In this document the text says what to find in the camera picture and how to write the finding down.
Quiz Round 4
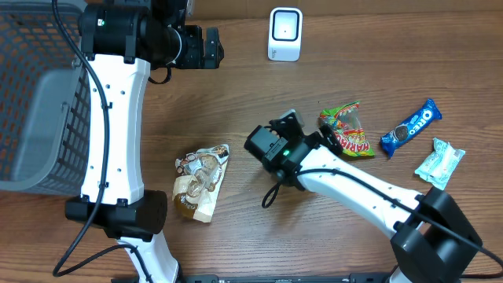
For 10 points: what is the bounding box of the grey plastic mesh basket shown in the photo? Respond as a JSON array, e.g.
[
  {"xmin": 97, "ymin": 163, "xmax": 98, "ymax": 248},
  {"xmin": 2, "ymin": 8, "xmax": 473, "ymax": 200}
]
[{"xmin": 1, "ymin": 1, "xmax": 90, "ymax": 196}]

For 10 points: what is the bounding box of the brown clear snack bag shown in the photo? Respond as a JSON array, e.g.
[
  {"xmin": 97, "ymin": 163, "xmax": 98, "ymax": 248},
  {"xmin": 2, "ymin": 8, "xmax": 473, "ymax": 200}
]
[{"xmin": 172, "ymin": 144, "xmax": 229, "ymax": 223}]

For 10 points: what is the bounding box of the white barcode scanner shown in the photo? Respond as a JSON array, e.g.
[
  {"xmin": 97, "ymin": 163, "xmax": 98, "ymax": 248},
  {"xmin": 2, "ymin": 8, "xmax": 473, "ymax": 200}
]
[{"xmin": 267, "ymin": 7, "xmax": 303, "ymax": 62}]

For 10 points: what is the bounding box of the blue Oreo cookie pack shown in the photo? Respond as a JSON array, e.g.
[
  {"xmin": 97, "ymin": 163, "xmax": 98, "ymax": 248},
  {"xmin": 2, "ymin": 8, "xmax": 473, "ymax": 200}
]
[{"xmin": 380, "ymin": 98, "xmax": 442, "ymax": 159}]

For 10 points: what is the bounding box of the teal snack packet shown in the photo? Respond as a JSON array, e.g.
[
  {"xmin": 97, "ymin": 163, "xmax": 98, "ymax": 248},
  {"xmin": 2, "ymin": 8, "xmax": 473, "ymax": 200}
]
[{"xmin": 414, "ymin": 138, "xmax": 465, "ymax": 190}]

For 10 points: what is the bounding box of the green Haribo gummy bag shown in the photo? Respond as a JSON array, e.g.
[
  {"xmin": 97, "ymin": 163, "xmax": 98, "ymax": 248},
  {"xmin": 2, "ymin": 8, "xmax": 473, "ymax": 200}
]
[{"xmin": 318, "ymin": 101, "xmax": 375, "ymax": 157}]

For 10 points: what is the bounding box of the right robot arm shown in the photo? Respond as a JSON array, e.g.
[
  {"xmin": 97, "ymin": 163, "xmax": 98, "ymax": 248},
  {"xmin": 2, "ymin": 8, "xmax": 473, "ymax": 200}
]
[{"xmin": 244, "ymin": 126, "xmax": 482, "ymax": 282}]

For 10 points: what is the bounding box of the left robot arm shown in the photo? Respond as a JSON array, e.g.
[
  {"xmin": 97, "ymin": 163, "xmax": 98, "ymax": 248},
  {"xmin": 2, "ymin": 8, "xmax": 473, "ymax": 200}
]
[{"xmin": 65, "ymin": 0, "xmax": 224, "ymax": 282}]

